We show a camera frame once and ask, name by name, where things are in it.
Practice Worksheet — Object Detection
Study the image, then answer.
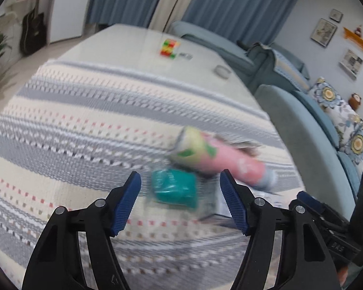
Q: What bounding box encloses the beige curtain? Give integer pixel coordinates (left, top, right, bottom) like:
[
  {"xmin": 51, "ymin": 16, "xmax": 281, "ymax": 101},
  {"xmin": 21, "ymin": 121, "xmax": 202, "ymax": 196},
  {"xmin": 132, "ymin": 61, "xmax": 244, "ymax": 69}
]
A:
[{"xmin": 150, "ymin": 0, "xmax": 206, "ymax": 32}]

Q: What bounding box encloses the green packet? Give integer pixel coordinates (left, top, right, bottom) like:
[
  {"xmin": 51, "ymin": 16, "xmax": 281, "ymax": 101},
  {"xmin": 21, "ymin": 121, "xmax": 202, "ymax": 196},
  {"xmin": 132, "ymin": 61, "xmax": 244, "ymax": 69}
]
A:
[{"xmin": 145, "ymin": 169, "xmax": 218, "ymax": 221}]

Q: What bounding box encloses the white patchwork canvas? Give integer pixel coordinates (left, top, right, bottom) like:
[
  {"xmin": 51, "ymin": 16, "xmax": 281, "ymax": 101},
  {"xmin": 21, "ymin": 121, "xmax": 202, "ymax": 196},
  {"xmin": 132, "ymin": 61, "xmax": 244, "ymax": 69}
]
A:
[{"xmin": 339, "ymin": 49, "xmax": 363, "ymax": 80}]

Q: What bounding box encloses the black guitar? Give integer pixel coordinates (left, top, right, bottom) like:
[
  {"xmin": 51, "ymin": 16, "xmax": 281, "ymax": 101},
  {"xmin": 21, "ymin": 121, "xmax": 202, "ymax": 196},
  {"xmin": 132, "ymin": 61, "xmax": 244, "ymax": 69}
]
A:
[{"xmin": 20, "ymin": 9, "xmax": 46, "ymax": 55}]

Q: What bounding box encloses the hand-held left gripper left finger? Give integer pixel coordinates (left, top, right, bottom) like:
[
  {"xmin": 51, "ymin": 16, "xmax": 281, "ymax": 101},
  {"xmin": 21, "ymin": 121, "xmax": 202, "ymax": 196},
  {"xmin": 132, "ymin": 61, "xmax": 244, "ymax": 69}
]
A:
[{"xmin": 21, "ymin": 171, "xmax": 142, "ymax": 290}]

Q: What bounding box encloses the pink drink can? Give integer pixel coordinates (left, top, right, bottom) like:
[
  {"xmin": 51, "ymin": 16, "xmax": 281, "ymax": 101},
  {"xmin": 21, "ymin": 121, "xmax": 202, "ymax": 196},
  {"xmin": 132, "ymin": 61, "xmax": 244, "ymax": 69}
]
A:
[{"xmin": 169, "ymin": 126, "xmax": 277, "ymax": 191}]

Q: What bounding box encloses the tall black flower frame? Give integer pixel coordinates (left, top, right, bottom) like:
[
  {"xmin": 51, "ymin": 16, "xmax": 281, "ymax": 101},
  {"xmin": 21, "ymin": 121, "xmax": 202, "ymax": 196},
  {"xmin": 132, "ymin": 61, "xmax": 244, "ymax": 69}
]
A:
[{"xmin": 310, "ymin": 18, "xmax": 338, "ymax": 47}]

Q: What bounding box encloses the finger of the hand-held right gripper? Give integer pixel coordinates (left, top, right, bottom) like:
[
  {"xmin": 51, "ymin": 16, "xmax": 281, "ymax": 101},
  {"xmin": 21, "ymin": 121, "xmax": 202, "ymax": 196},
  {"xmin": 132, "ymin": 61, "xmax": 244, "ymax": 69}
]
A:
[{"xmin": 296, "ymin": 190, "xmax": 350, "ymax": 234}]

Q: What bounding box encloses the brown monkey plush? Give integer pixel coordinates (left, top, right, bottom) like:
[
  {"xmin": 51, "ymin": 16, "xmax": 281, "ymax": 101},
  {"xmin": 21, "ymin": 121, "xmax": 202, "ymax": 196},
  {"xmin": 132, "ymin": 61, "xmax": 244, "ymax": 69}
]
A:
[{"xmin": 349, "ymin": 93, "xmax": 362, "ymax": 111}]

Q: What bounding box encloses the floral print cushion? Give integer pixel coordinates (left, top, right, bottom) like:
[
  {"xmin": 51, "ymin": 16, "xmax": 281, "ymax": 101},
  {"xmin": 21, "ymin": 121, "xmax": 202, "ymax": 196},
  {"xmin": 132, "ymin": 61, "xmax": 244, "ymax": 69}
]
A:
[
  {"xmin": 308, "ymin": 77, "xmax": 362, "ymax": 118},
  {"xmin": 333, "ymin": 106, "xmax": 363, "ymax": 170}
]

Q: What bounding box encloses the plain blue cushion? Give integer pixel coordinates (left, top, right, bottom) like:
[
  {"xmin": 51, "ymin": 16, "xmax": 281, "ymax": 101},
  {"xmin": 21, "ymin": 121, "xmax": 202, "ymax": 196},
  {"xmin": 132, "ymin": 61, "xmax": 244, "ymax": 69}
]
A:
[
  {"xmin": 337, "ymin": 152, "xmax": 362, "ymax": 194},
  {"xmin": 293, "ymin": 90, "xmax": 341, "ymax": 148}
]

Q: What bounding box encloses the orange wall shelf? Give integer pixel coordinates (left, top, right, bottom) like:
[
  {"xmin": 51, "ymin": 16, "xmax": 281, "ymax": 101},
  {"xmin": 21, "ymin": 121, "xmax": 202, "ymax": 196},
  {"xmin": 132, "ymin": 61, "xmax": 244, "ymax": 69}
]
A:
[{"xmin": 343, "ymin": 27, "xmax": 363, "ymax": 51}]

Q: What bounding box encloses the striped blue sofa cover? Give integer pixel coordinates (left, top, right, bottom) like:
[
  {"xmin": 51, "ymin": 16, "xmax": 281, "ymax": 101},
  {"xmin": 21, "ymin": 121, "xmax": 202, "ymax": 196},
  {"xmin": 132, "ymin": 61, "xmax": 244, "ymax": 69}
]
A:
[{"xmin": 272, "ymin": 50, "xmax": 310, "ymax": 80}]

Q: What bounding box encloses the blue curtain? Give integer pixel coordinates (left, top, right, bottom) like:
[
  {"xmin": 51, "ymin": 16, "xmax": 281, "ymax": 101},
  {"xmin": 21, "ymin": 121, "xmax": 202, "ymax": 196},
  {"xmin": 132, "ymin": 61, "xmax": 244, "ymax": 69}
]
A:
[
  {"xmin": 181, "ymin": 0, "xmax": 306, "ymax": 44},
  {"xmin": 86, "ymin": 0, "xmax": 171, "ymax": 26}
]

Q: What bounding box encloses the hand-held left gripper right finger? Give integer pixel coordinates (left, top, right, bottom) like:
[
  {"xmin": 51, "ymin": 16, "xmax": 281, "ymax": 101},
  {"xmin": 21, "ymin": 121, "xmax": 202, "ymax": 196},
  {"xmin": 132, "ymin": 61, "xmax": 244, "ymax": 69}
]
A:
[{"xmin": 219, "ymin": 169, "xmax": 342, "ymax": 290}]

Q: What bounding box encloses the colourful puzzle cube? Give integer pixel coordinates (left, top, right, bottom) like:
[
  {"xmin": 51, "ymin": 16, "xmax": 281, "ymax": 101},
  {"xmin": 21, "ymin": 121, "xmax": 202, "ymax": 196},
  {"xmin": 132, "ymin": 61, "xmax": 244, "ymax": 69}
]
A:
[{"xmin": 160, "ymin": 39, "xmax": 181, "ymax": 59}]

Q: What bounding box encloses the teal corner sofa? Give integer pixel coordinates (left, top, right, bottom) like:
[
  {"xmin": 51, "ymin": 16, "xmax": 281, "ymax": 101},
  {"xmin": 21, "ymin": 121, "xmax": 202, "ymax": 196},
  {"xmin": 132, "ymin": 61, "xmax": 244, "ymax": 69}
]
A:
[{"xmin": 169, "ymin": 21, "xmax": 363, "ymax": 218}]

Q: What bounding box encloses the striped woven tablecloth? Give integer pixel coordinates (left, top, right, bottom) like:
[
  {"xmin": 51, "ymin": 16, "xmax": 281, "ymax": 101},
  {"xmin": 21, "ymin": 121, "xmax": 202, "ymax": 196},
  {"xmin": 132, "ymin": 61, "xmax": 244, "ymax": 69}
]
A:
[{"xmin": 0, "ymin": 60, "xmax": 306, "ymax": 290}]

